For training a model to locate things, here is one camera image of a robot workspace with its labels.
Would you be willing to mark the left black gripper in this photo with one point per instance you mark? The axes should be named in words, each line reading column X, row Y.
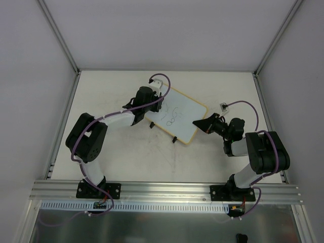
column 157, row 105

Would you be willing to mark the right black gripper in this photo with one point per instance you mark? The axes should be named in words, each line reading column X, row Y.
column 212, row 124

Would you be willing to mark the yellow framed whiteboard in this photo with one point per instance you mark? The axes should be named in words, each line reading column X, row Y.
column 177, row 114

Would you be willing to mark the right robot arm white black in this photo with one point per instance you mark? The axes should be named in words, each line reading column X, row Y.
column 265, row 151

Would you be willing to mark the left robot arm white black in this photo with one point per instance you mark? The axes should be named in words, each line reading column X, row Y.
column 86, row 139

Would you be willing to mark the left black whiteboard foot clip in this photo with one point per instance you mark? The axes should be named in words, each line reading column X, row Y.
column 152, row 124

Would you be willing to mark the black object at bottom edge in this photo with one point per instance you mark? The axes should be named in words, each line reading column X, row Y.
column 241, row 238

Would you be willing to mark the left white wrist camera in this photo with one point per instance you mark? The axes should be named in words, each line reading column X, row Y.
column 156, row 84

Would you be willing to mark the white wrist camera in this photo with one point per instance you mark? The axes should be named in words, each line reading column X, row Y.
column 224, row 107
column 156, row 84

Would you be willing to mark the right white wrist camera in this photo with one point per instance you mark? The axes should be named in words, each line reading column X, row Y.
column 224, row 107

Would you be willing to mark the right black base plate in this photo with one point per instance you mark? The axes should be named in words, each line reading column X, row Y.
column 225, row 193

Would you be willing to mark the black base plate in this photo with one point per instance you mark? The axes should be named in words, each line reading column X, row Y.
column 225, row 193
column 112, row 189

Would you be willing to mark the left aluminium frame post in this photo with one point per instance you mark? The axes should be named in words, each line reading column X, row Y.
column 58, row 35

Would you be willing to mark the aluminium frame post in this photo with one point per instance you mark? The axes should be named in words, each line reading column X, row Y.
column 58, row 35
column 284, row 25

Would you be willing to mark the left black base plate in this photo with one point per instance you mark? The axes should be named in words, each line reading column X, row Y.
column 112, row 189

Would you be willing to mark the white slotted cable duct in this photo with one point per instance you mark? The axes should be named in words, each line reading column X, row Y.
column 129, row 206

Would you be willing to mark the aluminium mounting rail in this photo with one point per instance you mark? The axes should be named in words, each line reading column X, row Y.
column 163, row 192

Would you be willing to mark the right aluminium frame post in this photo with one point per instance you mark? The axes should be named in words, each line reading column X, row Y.
column 284, row 25

